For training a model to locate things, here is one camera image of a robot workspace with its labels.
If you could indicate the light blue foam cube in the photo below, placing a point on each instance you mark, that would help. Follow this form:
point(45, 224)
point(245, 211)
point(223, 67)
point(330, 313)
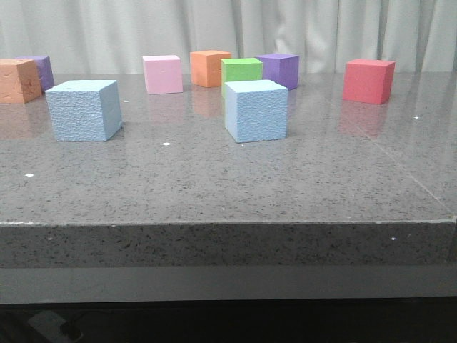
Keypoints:
point(84, 110)
point(255, 110)

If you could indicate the green foam cube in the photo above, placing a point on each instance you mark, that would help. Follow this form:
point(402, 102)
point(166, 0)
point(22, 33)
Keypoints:
point(241, 69)

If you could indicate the orange foam cube centre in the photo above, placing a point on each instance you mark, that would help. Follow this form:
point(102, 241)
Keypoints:
point(206, 67)

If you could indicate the orange foam cube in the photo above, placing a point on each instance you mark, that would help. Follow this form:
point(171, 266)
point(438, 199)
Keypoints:
point(20, 81)
point(206, 67)

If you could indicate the purple foam cube centre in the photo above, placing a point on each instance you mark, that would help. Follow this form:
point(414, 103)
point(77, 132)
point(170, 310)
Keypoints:
point(281, 68)

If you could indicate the purple foam cube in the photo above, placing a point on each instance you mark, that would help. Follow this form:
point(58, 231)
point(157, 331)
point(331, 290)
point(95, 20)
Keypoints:
point(44, 69)
point(281, 68)

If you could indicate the pink foam cube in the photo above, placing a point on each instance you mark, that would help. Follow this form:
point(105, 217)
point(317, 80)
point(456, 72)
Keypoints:
point(162, 74)

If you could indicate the red foam cube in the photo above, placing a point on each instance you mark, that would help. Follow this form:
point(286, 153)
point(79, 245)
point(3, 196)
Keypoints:
point(368, 81)

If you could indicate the white curtain backdrop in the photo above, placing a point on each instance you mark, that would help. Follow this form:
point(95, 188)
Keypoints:
point(111, 37)

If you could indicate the purple foam cube far left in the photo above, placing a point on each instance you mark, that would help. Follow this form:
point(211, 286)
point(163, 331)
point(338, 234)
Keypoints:
point(44, 69)

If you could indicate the orange foam cube far left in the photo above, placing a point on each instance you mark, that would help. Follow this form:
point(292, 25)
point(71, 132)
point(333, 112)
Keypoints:
point(20, 81)

